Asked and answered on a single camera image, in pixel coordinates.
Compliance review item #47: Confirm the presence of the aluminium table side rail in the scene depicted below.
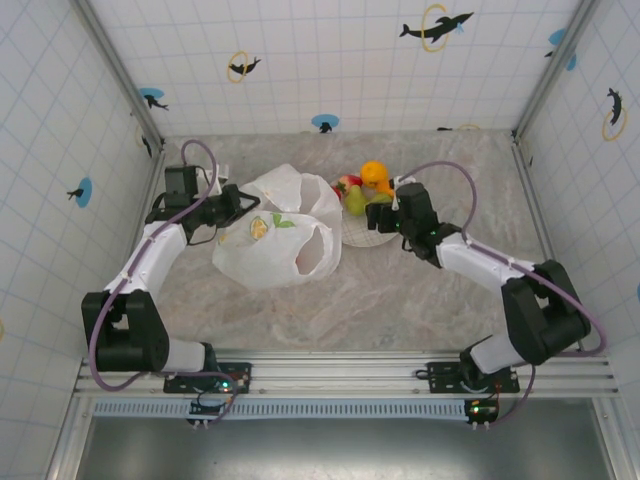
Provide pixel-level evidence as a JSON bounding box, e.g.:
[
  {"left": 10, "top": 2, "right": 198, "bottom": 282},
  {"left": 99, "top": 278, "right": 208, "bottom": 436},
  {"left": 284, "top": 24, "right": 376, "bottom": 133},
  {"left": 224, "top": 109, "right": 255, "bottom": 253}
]
[
  {"left": 74, "top": 147, "right": 169, "bottom": 371},
  {"left": 510, "top": 130, "right": 587, "bottom": 357}
]

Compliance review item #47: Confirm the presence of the blue circle fish wall sticker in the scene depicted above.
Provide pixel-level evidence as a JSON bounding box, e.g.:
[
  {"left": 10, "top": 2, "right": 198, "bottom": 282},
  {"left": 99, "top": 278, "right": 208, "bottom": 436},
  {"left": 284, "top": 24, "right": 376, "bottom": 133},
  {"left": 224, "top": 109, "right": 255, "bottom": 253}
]
[
  {"left": 138, "top": 87, "right": 170, "bottom": 112},
  {"left": 66, "top": 177, "right": 94, "bottom": 208},
  {"left": 310, "top": 113, "right": 341, "bottom": 135},
  {"left": 544, "top": 27, "right": 579, "bottom": 72}
]

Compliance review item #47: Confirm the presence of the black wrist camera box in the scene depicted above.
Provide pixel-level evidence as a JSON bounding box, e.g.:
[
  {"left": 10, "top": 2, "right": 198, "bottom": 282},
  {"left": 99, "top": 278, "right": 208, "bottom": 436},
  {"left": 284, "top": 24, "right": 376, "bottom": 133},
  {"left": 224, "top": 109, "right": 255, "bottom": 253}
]
[
  {"left": 163, "top": 166, "right": 200, "bottom": 200},
  {"left": 396, "top": 182, "right": 437, "bottom": 222}
]

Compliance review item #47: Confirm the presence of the aluminium front frame post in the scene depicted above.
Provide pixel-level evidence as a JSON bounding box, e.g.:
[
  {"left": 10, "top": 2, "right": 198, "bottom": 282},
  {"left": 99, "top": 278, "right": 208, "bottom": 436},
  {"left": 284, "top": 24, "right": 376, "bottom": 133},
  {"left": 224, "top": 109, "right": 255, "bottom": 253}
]
[
  {"left": 592, "top": 397, "right": 634, "bottom": 480},
  {"left": 47, "top": 394, "right": 96, "bottom": 480}
]

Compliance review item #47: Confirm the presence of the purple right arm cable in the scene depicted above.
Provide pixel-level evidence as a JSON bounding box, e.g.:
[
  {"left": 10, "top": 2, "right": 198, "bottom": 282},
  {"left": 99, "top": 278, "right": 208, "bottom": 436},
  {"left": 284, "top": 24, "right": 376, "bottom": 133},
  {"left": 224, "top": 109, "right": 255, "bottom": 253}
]
[{"left": 397, "top": 159, "right": 609, "bottom": 429}]

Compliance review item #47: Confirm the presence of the small controller board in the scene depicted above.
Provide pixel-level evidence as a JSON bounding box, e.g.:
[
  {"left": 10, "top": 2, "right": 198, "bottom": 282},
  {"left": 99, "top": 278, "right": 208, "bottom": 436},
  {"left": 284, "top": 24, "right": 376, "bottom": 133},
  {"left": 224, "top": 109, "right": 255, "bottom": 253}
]
[
  {"left": 463, "top": 398, "right": 500, "bottom": 432},
  {"left": 187, "top": 399, "right": 226, "bottom": 430}
]

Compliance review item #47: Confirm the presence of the small left controller board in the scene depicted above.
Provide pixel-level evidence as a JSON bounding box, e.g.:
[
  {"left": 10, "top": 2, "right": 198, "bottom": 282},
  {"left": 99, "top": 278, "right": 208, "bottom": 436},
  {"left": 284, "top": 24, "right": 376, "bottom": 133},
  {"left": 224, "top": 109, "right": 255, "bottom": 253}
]
[{"left": 187, "top": 399, "right": 226, "bottom": 430}]

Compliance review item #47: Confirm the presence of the white slotted cable duct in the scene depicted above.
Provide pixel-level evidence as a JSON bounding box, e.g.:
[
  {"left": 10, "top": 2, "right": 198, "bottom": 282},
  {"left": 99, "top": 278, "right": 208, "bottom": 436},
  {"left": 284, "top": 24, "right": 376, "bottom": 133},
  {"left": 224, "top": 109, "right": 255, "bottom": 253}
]
[{"left": 92, "top": 399, "right": 474, "bottom": 419}]

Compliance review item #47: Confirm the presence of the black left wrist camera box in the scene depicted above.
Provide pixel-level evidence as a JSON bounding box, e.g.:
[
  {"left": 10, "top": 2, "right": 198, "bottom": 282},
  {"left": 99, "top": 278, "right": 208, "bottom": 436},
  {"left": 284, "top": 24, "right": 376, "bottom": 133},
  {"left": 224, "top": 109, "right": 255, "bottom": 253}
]
[{"left": 163, "top": 166, "right": 200, "bottom": 200}]

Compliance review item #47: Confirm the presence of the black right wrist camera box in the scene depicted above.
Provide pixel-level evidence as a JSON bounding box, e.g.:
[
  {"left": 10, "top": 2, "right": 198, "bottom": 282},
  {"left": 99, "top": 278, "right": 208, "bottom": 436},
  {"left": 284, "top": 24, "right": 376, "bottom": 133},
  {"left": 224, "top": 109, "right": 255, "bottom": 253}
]
[{"left": 396, "top": 182, "right": 437, "bottom": 222}]

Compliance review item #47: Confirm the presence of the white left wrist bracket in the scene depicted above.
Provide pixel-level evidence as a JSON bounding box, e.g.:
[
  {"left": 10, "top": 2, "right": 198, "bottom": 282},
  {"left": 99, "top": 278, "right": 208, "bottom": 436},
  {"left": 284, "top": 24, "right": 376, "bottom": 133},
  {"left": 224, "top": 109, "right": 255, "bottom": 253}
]
[{"left": 201, "top": 163, "right": 233, "bottom": 195}]

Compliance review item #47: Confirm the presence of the large dolphin ring wall sticker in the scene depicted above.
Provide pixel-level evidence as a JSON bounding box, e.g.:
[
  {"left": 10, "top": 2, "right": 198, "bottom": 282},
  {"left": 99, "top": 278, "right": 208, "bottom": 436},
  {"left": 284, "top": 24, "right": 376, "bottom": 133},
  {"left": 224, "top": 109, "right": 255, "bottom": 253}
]
[{"left": 398, "top": 3, "right": 475, "bottom": 54}]

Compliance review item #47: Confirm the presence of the green pear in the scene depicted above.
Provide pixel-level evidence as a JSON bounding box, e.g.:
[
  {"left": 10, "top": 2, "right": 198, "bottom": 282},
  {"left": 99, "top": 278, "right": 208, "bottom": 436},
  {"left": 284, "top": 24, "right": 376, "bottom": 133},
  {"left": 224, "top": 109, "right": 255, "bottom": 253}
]
[{"left": 345, "top": 184, "right": 369, "bottom": 218}]

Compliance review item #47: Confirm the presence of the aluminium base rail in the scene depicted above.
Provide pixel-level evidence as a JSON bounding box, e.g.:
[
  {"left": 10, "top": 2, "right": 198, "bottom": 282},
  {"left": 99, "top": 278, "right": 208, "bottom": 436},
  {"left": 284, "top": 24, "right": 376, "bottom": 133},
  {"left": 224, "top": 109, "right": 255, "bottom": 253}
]
[{"left": 72, "top": 349, "right": 621, "bottom": 401}]

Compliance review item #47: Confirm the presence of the aluminium corner frame post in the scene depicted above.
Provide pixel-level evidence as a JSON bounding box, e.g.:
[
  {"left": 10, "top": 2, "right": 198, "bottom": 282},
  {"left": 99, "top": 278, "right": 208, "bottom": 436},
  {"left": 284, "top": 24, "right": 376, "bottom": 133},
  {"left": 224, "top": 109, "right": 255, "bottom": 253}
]
[
  {"left": 512, "top": 0, "right": 610, "bottom": 144},
  {"left": 68, "top": 0, "right": 167, "bottom": 154}
]

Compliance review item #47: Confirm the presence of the white checked round plate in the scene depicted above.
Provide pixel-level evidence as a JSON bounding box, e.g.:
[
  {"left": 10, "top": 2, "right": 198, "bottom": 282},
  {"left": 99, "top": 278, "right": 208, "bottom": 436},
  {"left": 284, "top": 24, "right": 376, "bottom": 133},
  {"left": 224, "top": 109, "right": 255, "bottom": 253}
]
[{"left": 329, "top": 177, "right": 401, "bottom": 248}]

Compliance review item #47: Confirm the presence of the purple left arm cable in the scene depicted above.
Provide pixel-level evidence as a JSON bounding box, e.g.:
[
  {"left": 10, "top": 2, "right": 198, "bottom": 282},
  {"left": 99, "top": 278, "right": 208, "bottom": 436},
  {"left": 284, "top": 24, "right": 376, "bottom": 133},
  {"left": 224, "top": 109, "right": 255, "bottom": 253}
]
[{"left": 85, "top": 139, "right": 241, "bottom": 426}]

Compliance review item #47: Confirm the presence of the round orange fruit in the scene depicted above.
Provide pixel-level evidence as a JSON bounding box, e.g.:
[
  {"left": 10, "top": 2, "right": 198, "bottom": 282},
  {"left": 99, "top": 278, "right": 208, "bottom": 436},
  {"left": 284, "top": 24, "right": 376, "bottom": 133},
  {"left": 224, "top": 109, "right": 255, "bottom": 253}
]
[{"left": 359, "top": 159, "right": 390, "bottom": 190}]

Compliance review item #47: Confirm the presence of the small right controller board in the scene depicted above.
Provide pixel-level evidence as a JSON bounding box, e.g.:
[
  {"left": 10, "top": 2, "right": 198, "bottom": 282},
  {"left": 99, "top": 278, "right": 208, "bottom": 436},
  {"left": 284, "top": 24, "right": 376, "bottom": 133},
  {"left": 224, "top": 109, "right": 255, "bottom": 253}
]
[{"left": 463, "top": 398, "right": 500, "bottom": 432}]

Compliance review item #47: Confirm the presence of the white plastic bag lemon print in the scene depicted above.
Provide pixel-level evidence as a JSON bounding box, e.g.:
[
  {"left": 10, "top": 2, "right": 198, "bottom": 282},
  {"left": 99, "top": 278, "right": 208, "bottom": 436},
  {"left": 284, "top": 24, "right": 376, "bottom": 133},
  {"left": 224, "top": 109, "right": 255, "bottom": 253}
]
[{"left": 211, "top": 163, "right": 344, "bottom": 291}]

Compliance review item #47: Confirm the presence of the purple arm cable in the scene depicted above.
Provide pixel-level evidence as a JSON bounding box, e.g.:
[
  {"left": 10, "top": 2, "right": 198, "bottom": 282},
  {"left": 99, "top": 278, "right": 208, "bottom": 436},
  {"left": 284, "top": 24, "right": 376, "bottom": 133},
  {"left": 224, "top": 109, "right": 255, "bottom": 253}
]
[
  {"left": 85, "top": 139, "right": 241, "bottom": 426},
  {"left": 397, "top": 159, "right": 609, "bottom": 429}
]

